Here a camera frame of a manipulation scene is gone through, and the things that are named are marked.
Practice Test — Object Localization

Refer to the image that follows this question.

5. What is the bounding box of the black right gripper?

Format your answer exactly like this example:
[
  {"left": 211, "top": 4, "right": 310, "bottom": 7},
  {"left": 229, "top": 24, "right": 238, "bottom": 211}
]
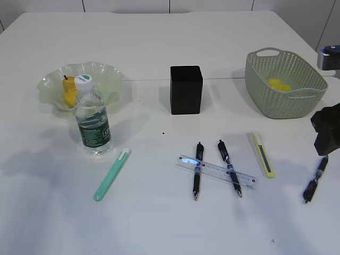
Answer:
[{"left": 310, "top": 104, "right": 339, "bottom": 156}]

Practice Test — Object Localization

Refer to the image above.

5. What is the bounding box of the yellow utility knife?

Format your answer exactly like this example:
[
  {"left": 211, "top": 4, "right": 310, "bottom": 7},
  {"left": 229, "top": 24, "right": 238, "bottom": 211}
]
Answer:
[{"left": 252, "top": 132, "right": 275, "bottom": 179}]

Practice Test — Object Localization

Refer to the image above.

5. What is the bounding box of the yellow waste paper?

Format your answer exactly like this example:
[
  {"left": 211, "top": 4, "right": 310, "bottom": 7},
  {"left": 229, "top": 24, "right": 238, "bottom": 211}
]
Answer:
[{"left": 268, "top": 79, "right": 292, "bottom": 92}]

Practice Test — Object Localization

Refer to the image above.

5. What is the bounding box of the mint green utility knife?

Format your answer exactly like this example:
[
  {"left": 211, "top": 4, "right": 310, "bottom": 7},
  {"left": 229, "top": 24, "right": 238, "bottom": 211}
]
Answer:
[{"left": 93, "top": 148, "right": 131, "bottom": 201}]

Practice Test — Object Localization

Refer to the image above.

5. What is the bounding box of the clear plastic water bottle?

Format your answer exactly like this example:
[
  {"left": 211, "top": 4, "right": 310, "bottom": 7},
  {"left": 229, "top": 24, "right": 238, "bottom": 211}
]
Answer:
[{"left": 75, "top": 74, "right": 112, "bottom": 156}]

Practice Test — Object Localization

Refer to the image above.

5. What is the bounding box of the yellow pear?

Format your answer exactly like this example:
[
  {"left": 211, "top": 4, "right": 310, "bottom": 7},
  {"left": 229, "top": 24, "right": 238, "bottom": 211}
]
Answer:
[{"left": 63, "top": 76, "right": 78, "bottom": 108}]

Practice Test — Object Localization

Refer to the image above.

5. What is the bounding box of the black pen right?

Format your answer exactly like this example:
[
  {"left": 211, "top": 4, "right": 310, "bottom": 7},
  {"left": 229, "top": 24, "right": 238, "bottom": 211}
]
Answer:
[{"left": 302, "top": 155, "right": 329, "bottom": 204}]

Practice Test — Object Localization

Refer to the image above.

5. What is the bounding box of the black pen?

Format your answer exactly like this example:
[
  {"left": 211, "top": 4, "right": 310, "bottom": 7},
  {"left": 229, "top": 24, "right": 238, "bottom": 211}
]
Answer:
[
  {"left": 302, "top": 155, "right": 329, "bottom": 204},
  {"left": 218, "top": 140, "right": 242, "bottom": 198},
  {"left": 192, "top": 142, "right": 204, "bottom": 201}
]

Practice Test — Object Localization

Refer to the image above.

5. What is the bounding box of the green woven plastic basket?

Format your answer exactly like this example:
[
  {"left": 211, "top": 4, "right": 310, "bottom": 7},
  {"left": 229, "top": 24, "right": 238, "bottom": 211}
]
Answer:
[{"left": 245, "top": 47, "right": 328, "bottom": 119}]

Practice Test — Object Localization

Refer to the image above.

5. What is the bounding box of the clear plastic ruler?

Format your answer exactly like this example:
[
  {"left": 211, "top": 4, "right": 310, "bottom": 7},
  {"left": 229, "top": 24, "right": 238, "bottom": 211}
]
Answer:
[{"left": 175, "top": 155, "right": 258, "bottom": 189}]

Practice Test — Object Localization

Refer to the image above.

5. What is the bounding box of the black pen middle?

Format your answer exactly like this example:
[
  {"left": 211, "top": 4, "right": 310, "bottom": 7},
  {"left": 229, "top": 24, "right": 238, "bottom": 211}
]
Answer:
[{"left": 218, "top": 140, "right": 242, "bottom": 198}]

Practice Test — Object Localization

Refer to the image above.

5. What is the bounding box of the black pen left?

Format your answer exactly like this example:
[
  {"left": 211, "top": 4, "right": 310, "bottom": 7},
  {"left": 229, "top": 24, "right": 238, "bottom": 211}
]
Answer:
[{"left": 192, "top": 142, "right": 204, "bottom": 201}]

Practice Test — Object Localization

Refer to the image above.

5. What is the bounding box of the black square pen holder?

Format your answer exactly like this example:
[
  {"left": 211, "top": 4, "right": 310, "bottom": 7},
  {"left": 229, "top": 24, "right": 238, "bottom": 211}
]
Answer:
[{"left": 170, "top": 65, "right": 203, "bottom": 115}]

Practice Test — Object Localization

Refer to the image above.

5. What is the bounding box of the green wavy glass plate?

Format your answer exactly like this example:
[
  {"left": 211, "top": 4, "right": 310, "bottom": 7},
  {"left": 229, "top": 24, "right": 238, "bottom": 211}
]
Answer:
[{"left": 38, "top": 61, "right": 124, "bottom": 112}]

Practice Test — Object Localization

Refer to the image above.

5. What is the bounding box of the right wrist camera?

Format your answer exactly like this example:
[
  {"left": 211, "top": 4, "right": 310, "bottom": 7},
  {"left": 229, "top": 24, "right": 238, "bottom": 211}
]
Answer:
[{"left": 317, "top": 45, "right": 340, "bottom": 71}]

